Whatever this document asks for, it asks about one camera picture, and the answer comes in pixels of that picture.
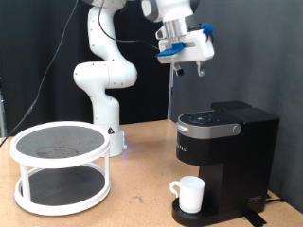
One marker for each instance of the white two-tier turntable stand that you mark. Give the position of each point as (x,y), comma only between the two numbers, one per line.
(60,161)

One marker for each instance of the black round grip liner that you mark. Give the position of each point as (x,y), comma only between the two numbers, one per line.
(60,142)
(66,186)

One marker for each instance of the black backdrop curtain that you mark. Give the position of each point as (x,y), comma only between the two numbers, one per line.
(31,63)

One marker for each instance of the silver vertical metal post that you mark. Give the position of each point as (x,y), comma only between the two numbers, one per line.
(170,94)

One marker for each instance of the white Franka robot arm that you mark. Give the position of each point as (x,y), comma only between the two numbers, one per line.
(104,75)

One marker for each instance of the grey metal frame bar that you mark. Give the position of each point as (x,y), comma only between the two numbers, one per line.
(2,119)

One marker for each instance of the black Keurig coffee machine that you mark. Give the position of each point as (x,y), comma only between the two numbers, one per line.
(240,164)

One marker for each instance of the dark grey partition panel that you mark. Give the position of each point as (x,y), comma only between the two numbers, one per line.
(277,78)

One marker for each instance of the black tape strip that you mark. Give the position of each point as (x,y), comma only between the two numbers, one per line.
(255,219)

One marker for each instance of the white ceramic mug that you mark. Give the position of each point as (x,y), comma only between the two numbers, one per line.
(189,195)

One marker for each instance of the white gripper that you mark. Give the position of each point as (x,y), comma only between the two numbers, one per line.
(197,47)

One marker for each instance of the wrist camera on blue mount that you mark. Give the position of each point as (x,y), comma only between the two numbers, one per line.
(170,52)

